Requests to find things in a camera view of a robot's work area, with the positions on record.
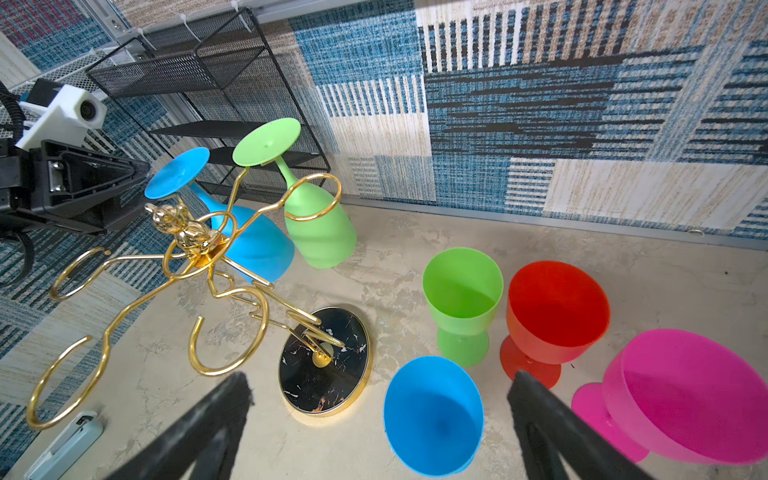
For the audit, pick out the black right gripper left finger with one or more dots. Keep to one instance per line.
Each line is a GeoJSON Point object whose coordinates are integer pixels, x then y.
{"type": "Point", "coordinates": [203, 443]}

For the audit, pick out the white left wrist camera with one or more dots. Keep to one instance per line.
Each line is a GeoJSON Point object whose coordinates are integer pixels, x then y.
{"type": "Point", "coordinates": [65, 114]}

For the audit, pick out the green wine glass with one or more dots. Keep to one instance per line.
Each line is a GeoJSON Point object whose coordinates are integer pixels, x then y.
{"type": "Point", "coordinates": [317, 224]}
{"type": "Point", "coordinates": [463, 288]}

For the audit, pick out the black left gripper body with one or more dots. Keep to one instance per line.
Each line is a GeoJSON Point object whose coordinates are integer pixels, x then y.
{"type": "Point", "coordinates": [25, 179]}

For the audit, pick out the black wire shelf rack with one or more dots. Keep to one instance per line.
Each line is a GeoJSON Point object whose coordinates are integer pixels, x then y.
{"type": "Point", "coordinates": [222, 70]}

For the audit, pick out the blue wine glass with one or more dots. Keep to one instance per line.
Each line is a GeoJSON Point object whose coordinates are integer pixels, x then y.
{"type": "Point", "coordinates": [260, 247]}
{"type": "Point", "coordinates": [433, 417]}

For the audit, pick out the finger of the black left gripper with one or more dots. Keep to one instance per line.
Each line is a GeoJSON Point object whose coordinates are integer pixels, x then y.
{"type": "Point", "coordinates": [88, 178]}
{"type": "Point", "coordinates": [90, 222]}

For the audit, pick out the pink wine glass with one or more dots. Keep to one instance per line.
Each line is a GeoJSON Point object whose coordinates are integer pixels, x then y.
{"type": "Point", "coordinates": [682, 396]}

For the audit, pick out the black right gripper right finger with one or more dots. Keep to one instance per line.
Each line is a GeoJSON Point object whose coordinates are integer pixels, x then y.
{"type": "Point", "coordinates": [551, 434]}

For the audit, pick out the light blue flat device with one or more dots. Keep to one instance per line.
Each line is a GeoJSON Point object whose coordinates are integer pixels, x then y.
{"type": "Point", "coordinates": [71, 443]}

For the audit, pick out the red wine glass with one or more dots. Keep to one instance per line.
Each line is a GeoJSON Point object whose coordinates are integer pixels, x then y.
{"type": "Point", "coordinates": [555, 313]}

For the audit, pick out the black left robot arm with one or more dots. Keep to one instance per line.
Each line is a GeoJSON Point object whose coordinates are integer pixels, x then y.
{"type": "Point", "coordinates": [19, 121]}

